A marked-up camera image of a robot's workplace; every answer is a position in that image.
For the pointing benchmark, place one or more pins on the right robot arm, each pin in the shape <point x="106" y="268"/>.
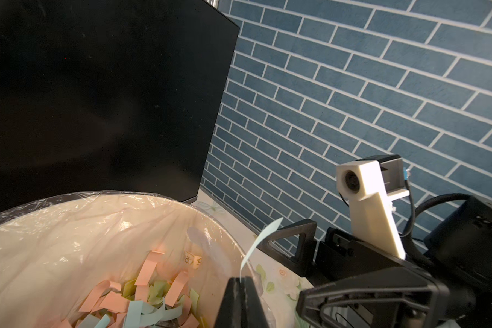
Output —
<point x="460" y="247"/>

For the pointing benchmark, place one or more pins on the white lined trash bin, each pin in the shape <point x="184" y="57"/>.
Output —
<point x="54" y="251"/>

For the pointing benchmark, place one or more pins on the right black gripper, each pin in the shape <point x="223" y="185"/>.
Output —
<point x="384" y="291"/>

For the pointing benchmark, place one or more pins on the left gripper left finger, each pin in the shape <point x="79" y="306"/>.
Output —
<point x="230" y="311"/>

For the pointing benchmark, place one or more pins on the floral table mat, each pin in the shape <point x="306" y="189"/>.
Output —
<point x="280" y="286"/>

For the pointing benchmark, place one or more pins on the black computer monitor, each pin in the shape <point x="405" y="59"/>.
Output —
<point x="109" y="95"/>

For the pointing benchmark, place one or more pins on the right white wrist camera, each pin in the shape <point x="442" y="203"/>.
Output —
<point x="370" y="186"/>

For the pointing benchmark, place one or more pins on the pile of discarded sticky notes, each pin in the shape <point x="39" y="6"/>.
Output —
<point x="146" y="301"/>

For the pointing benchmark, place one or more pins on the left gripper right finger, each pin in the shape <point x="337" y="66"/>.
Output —
<point x="252" y="313"/>

